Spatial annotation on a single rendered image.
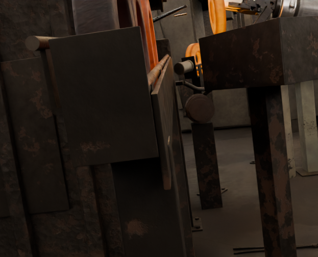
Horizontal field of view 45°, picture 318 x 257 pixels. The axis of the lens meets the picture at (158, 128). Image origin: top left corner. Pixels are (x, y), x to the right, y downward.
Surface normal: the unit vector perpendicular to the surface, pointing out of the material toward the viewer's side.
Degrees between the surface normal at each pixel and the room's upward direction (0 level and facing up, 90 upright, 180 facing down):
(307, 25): 90
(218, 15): 108
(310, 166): 90
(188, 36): 90
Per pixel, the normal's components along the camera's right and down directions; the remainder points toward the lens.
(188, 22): -0.29, 0.16
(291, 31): 0.53, 0.04
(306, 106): -0.05, 0.14
